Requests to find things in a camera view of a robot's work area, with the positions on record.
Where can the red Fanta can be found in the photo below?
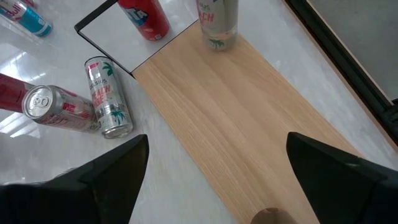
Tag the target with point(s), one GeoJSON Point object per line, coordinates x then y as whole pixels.
{"type": "Point", "coordinates": [146, 21]}

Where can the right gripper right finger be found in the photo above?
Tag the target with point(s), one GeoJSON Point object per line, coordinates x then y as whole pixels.
{"type": "Point", "coordinates": [348, 193]}

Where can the silver Diet Coke can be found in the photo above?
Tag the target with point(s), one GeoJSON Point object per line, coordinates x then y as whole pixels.
{"type": "Point", "coordinates": [62, 112]}

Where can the red black Coca-Cola can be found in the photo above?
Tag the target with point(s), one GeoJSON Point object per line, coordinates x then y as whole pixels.
{"type": "Point", "coordinates": [12, 93]}

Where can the wooden shelf with black frame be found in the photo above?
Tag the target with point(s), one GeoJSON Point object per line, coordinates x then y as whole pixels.
{"type": "Point", "coordinates": [233, 124]}

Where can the red soda can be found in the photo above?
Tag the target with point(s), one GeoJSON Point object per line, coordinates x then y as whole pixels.
{"type": "Point", "coordinates": [272, 217]}

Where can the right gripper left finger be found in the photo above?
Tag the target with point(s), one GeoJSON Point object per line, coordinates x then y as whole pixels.
{"type": "Point", "coordinates": [77, 199]}

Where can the tall silver Celsius can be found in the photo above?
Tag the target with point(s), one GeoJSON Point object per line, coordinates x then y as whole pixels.
{"type": "Point", "coordinates": [217, 18]}
{"type": "Point", "coordinates": [107, 99]}

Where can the teal Red Bull can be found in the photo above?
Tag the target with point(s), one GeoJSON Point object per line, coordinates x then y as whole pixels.
{"type": "Point", "coordinates": [31, 20]}

